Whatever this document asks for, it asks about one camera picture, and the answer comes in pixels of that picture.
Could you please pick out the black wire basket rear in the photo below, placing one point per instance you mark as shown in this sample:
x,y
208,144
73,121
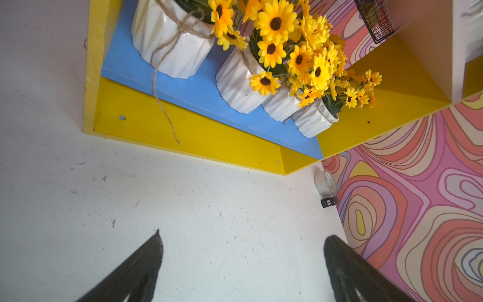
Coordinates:
x,y
376,17

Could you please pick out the clear packing tape roll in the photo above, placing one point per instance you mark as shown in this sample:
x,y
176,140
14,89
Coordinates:
x,y
325,184

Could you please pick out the yellow wooden shelf unit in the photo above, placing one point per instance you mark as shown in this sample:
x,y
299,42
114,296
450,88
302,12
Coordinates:
x,y
130,113

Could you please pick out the small black device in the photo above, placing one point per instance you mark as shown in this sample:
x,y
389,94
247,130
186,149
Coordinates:
x,y
331,201

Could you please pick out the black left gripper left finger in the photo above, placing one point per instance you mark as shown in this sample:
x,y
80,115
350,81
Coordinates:
x,y
133,280

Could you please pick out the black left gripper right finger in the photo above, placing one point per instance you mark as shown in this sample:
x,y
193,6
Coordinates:
x,y
353,279

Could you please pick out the shelf sunflower pot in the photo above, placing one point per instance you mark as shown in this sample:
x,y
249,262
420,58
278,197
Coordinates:
x,y
317,118
286,102
175,37
290,45

